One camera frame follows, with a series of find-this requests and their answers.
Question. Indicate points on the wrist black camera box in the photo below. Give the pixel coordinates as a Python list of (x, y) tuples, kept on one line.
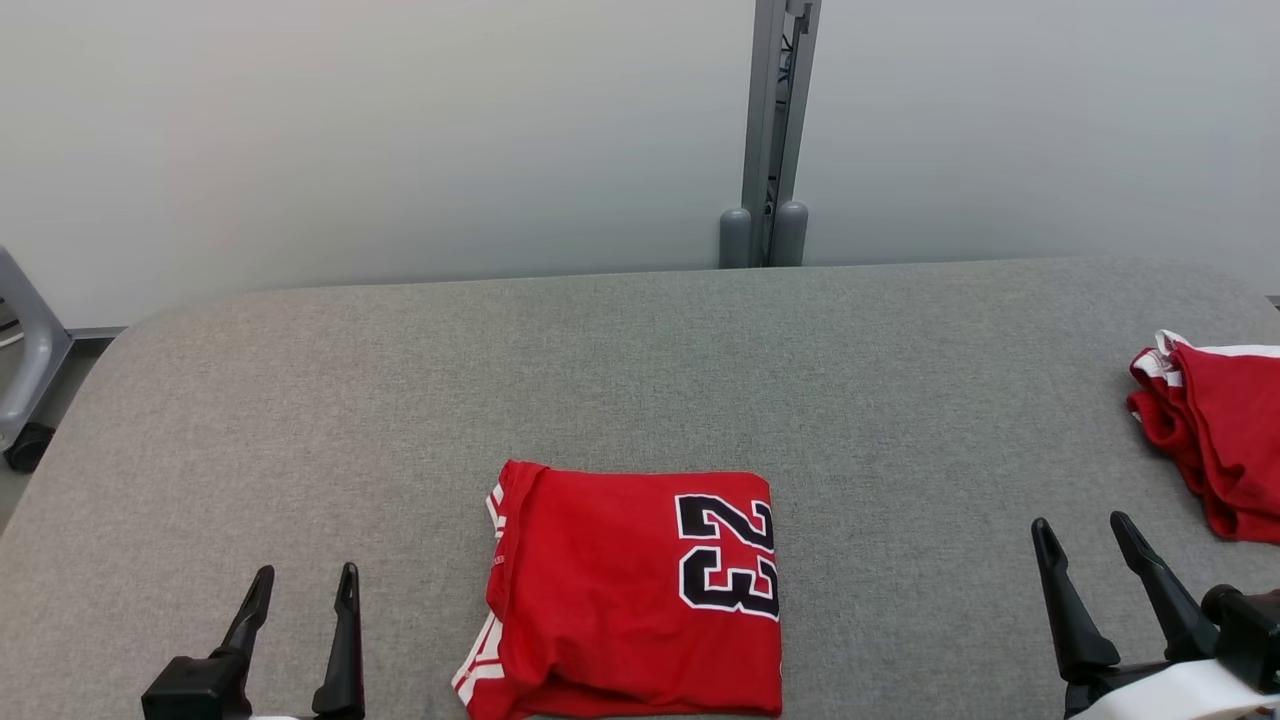
[(1250, 635), (195, 690)]

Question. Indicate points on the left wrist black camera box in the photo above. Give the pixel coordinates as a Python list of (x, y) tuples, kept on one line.
[(195, 690)]

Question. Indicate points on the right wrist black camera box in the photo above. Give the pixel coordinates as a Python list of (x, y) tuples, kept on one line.
[(1250, 635)]

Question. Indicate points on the black caster wheel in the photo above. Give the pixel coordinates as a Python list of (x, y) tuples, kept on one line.
[(30, 448)]

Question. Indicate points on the red white Bulls shorts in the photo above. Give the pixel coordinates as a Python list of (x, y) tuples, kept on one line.
[(1225, 445)]

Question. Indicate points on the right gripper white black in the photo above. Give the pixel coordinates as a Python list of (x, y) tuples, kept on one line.
[(1170, 695)]

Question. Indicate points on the grey metal partition post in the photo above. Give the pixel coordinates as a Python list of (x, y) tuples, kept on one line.
[(780, 100)]

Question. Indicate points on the grey cylindrical post foot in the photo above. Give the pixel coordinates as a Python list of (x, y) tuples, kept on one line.
[(790, 235), (736, 240)]

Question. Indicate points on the red white number jersey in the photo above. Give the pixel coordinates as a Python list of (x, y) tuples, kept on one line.
[(620, 600)]

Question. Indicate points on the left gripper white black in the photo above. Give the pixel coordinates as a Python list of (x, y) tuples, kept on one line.
[(275, 716)]

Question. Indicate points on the grey chair leg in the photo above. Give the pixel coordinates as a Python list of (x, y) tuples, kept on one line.
[(35, 350)]

